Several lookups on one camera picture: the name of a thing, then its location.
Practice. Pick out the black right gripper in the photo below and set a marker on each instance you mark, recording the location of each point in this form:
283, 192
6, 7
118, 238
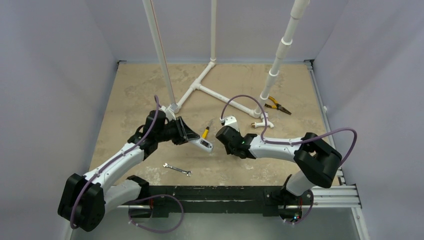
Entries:
225, 136

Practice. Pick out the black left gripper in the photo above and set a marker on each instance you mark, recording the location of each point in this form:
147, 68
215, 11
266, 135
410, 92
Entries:
184, 133

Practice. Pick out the white remote control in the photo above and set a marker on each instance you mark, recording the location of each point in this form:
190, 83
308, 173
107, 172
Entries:
203, 144

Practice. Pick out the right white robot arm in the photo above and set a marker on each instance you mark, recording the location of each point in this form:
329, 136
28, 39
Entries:
318, 162

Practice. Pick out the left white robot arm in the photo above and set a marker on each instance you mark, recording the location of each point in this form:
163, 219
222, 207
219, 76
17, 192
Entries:
87, 198

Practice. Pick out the silver open-end wrench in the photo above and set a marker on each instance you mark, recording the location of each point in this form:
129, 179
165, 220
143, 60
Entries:
188, 173

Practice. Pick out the white jointed vertical pipe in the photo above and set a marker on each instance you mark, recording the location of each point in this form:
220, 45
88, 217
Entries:
297, 12

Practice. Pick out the yellow handled screwdriver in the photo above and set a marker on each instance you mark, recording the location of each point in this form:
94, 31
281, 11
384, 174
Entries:
207, 129

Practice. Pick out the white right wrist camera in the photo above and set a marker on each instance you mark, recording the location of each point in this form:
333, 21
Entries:
230, 121

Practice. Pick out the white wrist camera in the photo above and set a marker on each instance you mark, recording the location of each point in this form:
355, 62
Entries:
170, 111
230, 121

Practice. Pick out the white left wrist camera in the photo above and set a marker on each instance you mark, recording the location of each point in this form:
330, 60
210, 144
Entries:
170, 111

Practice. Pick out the white PVC pipe frame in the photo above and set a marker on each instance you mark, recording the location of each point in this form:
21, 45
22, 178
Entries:
196, 85

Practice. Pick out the yellow handled pliers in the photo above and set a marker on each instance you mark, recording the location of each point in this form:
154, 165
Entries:
276, 105

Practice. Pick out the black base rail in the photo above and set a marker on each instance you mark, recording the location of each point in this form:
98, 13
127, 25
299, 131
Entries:
265, 200

